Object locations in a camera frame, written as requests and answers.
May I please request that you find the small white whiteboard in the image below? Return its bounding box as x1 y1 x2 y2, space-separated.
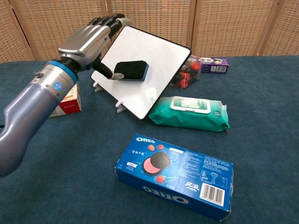
90 25 192 120

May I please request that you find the dark red snack package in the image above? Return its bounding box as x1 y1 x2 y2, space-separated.
170 55 202 91

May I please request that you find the black felt whiteboard eraser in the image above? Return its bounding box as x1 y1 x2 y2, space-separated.
114 60 150 82

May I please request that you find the bamboo folding screen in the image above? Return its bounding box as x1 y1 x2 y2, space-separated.
0 0 299 63

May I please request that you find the blue Oreo cookie box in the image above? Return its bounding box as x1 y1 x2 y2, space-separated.
114 133 235 222

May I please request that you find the purple toothpaste box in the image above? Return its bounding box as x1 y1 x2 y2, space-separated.
197 56 230 74

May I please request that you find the red white biscuit box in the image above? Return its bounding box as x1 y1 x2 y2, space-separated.
48 83 82 119

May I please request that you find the blue felt table cover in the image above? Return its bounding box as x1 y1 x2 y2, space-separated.
0 55 299 224

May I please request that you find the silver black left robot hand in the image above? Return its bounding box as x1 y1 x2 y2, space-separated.
57 13 132 81

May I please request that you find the green wet wipes pack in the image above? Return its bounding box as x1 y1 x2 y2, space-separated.
148 96 231 133

